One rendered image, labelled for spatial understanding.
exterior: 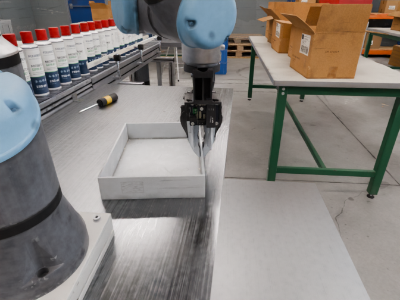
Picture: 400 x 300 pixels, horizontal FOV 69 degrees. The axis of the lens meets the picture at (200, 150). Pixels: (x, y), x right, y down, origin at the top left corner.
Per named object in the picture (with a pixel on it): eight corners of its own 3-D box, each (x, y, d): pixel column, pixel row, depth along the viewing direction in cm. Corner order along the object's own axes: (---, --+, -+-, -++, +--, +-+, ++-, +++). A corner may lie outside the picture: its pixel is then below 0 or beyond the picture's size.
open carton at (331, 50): (272, 65, 194) (279, 3, 177) (347, 65, 195) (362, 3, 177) (288, 80, 160) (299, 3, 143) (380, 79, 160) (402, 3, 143)
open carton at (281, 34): (259, 46, 272) (263, 2, 254) (308, 47, 270) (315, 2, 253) (266, 53, 237) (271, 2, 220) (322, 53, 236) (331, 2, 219)
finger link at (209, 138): (203, 166, 63) (202, 127, 59) (202, 153, 68) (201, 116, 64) (217, 166, 63) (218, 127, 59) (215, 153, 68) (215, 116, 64)
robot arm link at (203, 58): (181, 37, 57) (222, 37, 58) (182, 61, 59) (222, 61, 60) (181, 41, 51) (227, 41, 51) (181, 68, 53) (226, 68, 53)
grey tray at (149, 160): (127, 139, 80) (125, 122, 78) (199, 138, 81) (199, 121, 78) (101, 199, 56) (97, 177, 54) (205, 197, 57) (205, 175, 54)
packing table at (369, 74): (244, 97, 389) (248, 36, 353) (305, 99, 383) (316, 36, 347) (260, 196, 194) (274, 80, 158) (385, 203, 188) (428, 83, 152)
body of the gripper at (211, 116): (183, 131, 57) (181, 68, 51) (183, 115, 65) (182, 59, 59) (222, 130, 57) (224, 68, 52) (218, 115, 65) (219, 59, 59)
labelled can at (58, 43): (62, 82, 116) (50, 26, 106) (74, 83, 115) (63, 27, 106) (55, 86, 111) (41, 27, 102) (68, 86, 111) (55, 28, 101)
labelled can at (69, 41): (72, 77, 122) (61, 25, 113) (84, 78, 122) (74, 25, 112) (65, 80, 118) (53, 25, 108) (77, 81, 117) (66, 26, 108)
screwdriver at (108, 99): (112, 99, 112) (111, 91, 111) (119, 100, 111) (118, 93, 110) (75, 116, 96) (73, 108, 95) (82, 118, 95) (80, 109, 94)
